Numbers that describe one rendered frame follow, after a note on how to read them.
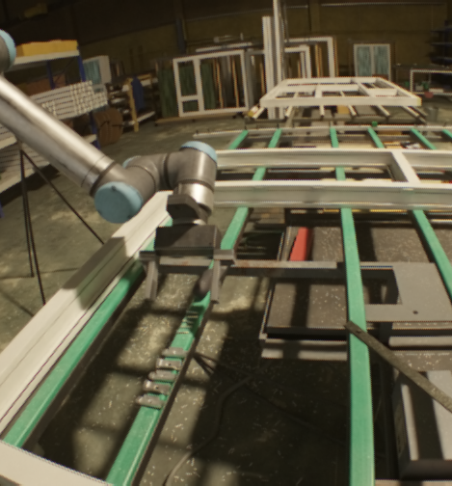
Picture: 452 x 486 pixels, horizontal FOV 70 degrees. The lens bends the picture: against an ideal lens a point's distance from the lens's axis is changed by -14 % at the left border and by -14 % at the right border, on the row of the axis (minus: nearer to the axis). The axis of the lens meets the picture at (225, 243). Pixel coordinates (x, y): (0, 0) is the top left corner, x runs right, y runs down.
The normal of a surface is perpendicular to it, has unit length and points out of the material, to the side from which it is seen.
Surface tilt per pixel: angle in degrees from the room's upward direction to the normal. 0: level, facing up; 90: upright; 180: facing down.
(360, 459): 0
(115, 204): 93
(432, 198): 90
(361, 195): 90
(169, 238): 37
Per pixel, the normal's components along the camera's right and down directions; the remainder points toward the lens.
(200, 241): -0.20, -0.40
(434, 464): -0.22, 0.49
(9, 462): -0.12, -0.87
